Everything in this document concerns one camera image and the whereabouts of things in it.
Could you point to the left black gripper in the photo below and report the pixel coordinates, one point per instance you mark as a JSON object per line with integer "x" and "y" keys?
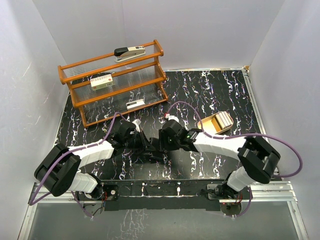
{"x": 144, "y": 146}

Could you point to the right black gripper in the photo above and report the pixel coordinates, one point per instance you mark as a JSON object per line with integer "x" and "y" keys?
{"x": 163, "y": 144}

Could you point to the black leather card holder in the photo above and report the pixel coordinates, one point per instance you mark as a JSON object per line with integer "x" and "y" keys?
{"x": 158, "y": 156}

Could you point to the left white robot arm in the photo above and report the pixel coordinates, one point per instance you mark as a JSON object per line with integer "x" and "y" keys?
{"x": 59, "y": 171}

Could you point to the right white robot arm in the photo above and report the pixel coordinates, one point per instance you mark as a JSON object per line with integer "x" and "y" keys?
{"x": 257, "y": 157}

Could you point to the wooden oval card tray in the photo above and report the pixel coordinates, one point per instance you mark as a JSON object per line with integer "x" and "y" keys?
{"x": 211, "y": 126}

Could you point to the small white stapler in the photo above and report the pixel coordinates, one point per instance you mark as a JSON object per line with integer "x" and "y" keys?
{"x": 135, "y": 104}

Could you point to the orange wooden three-tier shelf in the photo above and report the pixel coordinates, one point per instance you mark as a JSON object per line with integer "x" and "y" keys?
{"x": 126, "y": 80}

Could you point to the white staples box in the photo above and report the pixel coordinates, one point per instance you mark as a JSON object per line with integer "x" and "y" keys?
{"x": 101, "y": 82}

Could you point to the black and beige stapler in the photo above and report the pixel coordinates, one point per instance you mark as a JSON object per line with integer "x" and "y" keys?
{"x": 127, "y": 53}

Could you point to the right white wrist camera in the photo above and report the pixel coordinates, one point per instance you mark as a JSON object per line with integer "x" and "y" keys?
{"x": 168, "y": 117}

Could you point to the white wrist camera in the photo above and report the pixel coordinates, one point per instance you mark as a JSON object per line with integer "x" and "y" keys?
{"x": 168, "y": 117}
{"x": 137, "y": 123}

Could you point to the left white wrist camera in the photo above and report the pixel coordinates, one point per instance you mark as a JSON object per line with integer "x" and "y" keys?
{"x": 137, "y": 123}

